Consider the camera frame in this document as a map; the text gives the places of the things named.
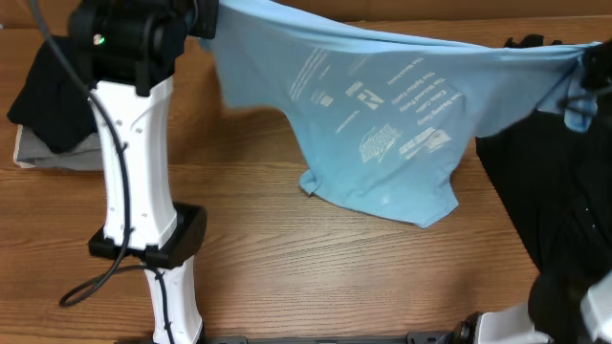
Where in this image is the folded grey garment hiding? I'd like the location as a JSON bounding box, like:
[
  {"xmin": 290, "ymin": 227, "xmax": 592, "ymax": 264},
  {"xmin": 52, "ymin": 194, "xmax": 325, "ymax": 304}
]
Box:
[{"xmin": 27, "ymin": 128, "xmax": 103, "ymax": 171}]

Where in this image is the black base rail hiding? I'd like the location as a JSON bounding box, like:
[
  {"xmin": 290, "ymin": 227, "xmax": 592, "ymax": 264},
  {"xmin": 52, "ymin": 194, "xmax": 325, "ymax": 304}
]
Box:
[{"xmin": 195, "ymin": 328, "xmax": 473, "ymax": 344}]

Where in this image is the light blue t-shirt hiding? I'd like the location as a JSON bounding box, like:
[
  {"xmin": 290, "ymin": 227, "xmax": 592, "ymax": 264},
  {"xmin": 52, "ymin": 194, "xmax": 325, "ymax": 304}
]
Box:
[{"xmin": 206, "ymin": 0, "xmax": 596, "ymax": 227}]

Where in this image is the black garment pile right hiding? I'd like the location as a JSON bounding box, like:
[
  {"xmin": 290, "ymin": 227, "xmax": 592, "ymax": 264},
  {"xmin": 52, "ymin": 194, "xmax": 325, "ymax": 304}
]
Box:
[{"xmin": 475, "ymin": 33, "xmax": 612, "ymax": 288}]

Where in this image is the folded black garment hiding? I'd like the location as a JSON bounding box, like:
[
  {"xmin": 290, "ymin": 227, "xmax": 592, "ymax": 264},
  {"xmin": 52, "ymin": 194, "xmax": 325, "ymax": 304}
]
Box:
[{"xmin": 8, "ymin": 44, "xmax": 97, "ymax": 154}]

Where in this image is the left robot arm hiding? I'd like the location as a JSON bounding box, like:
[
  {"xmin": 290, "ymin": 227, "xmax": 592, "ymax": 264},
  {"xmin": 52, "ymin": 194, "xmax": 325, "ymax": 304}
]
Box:
[{"xmin": 68, "ymin": 0, "xmax": 219, "ymax": 344}]

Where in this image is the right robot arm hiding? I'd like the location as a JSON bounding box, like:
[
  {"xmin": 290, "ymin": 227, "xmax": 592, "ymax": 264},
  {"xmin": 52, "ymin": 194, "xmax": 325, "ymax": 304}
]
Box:
[{"xmin": 476, "ymin": 112, "xmax": 611, "ymax": 343}]

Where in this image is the folded beige garment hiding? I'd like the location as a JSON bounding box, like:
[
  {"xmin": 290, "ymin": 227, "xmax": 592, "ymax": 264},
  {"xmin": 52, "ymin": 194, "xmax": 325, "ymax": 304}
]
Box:
[{"xmin": 12, "ymin": 125, "xmax": 35, "ymax": 169}]

